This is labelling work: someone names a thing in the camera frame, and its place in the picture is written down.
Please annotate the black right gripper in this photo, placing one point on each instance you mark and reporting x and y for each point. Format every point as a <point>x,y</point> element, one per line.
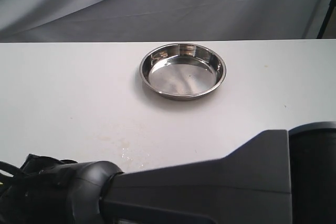
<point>33,194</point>

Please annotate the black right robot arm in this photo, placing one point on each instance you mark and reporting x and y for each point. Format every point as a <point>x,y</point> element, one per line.
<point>278,176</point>

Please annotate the grey backdrop cloth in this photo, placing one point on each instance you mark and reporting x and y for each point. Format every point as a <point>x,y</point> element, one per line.
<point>159,20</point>

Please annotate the round stainless steel dish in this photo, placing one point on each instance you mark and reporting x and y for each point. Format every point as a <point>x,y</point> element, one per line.
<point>182,71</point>

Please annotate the black stand pole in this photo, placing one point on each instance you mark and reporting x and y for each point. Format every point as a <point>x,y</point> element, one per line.
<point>326,19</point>

